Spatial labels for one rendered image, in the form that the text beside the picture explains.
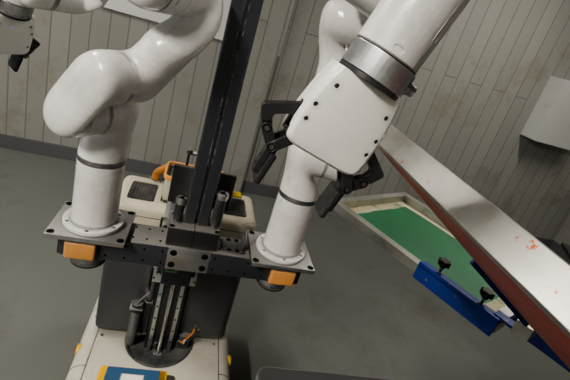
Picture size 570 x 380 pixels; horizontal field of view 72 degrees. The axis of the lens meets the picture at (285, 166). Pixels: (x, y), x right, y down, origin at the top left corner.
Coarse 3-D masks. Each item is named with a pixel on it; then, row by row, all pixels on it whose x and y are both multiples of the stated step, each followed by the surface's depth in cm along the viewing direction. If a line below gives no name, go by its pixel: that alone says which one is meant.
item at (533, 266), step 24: (384, 144) 62; (408, 144) 57; (408, 168) 53; (432, 168) 50; (432, 192) 47; (456, 192) 44; (456, 216) 42; (480, 216) 40; (504, 216) 38; (480, 240) 38; (504, 240) 36; (528, 240) 34; (504, 264) 34; (528, 264) 33; (552, 264) 31; (528, 288) 31; (552, 288) 30; (552, 312) 29
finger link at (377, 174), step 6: (372, 156) 46; (366, 162) 47; (372, 162) 46; (378, 162) 46; (372, 168) 46; (378, 168) 46; (366, 174) 47; (372, 174) 47; (378, 174) 47; (372, 180) 47
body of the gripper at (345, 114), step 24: (336, 72) 40; (360, 72) 39; (312, 96) 41; (336, 96) 40; (360, 96) 41; (384, 96) 41; (288, 120) 46; (312, 120) 41; (336, 120) 41; (360, 120) 42; (384, 120) 42; (312, 144) 42; (336, 144) 43; (360, 144) 43; (336, 168) 44; (360, 168) 45
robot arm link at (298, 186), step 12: (288, 156) 88; (300, 156) 85; (312, 156) 85; (288, 168) 88; (300, 168) 86; (312, 168) 86; (324, 168) 86; (288, 180) 89; (300, 180) 87; (312, 180) 90; (336, 180) 89; (288, 192) 89; (300, 192) 88; (312, 192) 89; (300, 204) 89; (312, 204) 91
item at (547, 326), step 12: (456, 228) 52; (468, 240) 49; (480, 252) 46; (492, 264) 44; (504, 276) 41; (516, 288) 40; (528, 300) 38; (528, 312) 56; (540, 312) 36; (540, 324) 52; (552, 324) 34; (552, 336) 49; (564, 336) 33; (564, 348) 46
